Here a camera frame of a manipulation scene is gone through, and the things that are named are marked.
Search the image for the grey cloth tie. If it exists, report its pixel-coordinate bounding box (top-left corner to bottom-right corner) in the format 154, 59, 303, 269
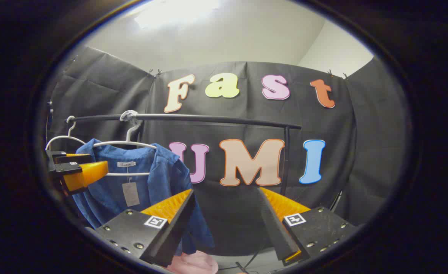
120, 110, 139, 125

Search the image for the black metal clothes rack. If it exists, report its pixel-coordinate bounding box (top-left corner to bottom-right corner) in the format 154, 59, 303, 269
65, 113, 303, 198

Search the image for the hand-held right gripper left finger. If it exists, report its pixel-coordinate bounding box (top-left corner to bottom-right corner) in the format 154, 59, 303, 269
94, 189, 196, 268

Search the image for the blue corduroy shirt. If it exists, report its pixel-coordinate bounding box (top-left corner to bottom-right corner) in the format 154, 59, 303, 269
72, 138, 215, 255

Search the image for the black backdrop cloth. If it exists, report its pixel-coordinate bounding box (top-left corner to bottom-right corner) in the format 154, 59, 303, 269
49, 46, 407, 257

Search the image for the black cable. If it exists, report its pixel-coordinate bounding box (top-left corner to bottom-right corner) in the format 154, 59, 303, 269
218, 240, 266, 274

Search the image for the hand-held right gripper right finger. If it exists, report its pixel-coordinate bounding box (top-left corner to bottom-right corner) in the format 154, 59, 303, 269
257, 186, 357, 267

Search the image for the pink cloth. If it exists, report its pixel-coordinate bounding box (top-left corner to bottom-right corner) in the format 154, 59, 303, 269
166, 250, 219, 274

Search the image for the white plastic hanger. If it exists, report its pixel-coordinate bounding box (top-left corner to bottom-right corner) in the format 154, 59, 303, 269
92, 121, 158, 177
45, 115, 86, 151

